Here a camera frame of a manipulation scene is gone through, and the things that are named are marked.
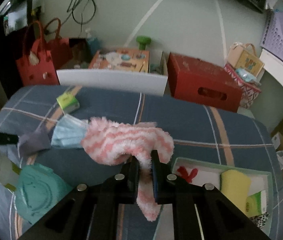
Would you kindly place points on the pink and white fuzzy sock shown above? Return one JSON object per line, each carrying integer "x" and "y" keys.
{"x": 121, "y": 140}

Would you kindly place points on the light blue wipes pack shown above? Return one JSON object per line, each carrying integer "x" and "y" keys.
{"x": 246, "y": 74}

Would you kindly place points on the yellow sponge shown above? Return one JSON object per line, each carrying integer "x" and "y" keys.
{"x": 235, "y": 190}

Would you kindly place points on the black and white spotted cloth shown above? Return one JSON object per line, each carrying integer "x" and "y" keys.
{"x": 261, "y": 220}

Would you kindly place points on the black shelf rack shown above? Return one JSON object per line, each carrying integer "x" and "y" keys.
{"x": 1, "y": 55}

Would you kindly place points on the green tissue pack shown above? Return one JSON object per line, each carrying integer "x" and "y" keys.
{"x": 67, "y": 102}
{"x": 256, "y": 202}

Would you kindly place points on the red patterned basket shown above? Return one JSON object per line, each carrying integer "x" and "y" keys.
{"x": 249, "y": 92}

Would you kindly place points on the white desk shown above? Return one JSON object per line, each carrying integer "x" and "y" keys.
{"x": 279, "y": 70}

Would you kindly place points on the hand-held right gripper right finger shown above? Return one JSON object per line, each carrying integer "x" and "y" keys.
{"x": 155, "y": 180}

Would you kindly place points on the white open box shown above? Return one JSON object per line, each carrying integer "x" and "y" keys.
{"x": 111, "y": 82}

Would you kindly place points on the blue plaid blanket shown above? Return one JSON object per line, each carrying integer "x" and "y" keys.
{"x": 181, "y": 125}

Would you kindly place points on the red felt bag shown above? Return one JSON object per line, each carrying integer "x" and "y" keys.
{"x": 60, "y": 50}
{"x": 35, "y": 67}

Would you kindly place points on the purple plastic basket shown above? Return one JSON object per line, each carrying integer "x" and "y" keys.
{"x": 279, "y": 25}

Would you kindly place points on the blue face mask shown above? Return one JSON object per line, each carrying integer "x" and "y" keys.
{"x": 66, "y": 135}

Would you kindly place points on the purple cloth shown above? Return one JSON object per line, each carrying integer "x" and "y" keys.
{"x": 32, "y": 142}

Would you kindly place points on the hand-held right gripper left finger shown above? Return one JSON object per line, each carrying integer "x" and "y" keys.
{"x": 133, "y": 182}

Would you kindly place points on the teal cloth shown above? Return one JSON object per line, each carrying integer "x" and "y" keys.
{"x": 41, "y": 192}

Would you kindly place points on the white tray with green rim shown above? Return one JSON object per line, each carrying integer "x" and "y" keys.
{"x": 206, "y": 172}

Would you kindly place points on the beige gift box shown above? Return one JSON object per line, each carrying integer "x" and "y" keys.
{"x": 246, "y": 58}

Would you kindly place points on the orange toy box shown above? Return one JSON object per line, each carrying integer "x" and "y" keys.
{"x": 121, "y": 60}

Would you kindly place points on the red cardboard box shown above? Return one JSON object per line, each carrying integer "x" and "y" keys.
{"x": 201, "y": 77}

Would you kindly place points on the blue bottle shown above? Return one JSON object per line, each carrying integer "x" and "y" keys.
{"x": 92, "y": 42}

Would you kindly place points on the green mushroom-shaped toy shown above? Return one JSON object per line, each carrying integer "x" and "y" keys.
{"x": 143, "y": 41}

